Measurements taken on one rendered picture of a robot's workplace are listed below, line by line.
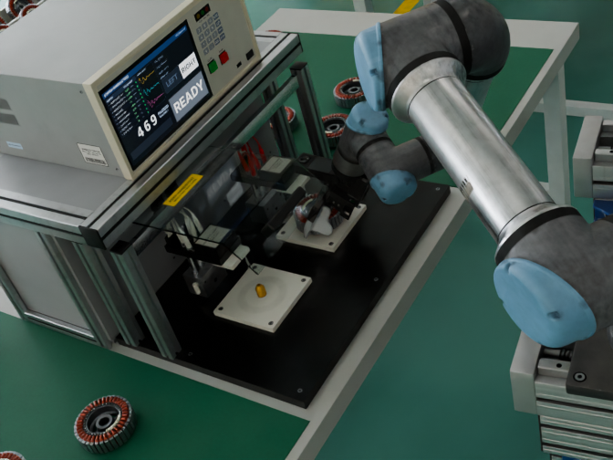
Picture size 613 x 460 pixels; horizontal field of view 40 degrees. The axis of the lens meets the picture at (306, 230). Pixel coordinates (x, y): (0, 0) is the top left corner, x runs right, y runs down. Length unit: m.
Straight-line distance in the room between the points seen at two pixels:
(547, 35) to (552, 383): 1.41
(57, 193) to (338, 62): 1.14
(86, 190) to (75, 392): 0.42
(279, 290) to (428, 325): 1.01
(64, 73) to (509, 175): 0.83
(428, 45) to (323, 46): 1.46
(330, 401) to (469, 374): 1.02
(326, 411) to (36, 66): 0.81
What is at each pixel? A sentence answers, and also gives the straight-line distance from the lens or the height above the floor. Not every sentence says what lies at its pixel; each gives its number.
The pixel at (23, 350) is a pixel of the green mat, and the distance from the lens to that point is 1.94.
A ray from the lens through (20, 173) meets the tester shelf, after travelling 1.76.
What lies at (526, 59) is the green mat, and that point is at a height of 0.75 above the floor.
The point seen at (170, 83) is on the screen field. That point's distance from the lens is 1.62.
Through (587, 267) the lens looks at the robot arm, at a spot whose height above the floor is 1.25.
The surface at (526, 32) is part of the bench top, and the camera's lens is 2.49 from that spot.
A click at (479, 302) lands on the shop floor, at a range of 2.71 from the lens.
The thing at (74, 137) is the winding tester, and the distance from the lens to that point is 1.62.
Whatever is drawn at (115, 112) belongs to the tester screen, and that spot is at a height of 1.25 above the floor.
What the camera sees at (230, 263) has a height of 0.88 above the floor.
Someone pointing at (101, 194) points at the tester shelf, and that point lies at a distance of 1.58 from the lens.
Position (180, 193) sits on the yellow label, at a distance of 1.59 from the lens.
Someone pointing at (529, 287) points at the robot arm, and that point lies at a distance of 0.97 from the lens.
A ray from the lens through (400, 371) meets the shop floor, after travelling 2.56.
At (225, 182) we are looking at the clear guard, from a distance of 1.57.
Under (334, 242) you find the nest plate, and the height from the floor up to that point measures 0.78.
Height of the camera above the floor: 1.93
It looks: 38 degrees down
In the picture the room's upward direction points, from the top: 17 degrees counter-clockwise
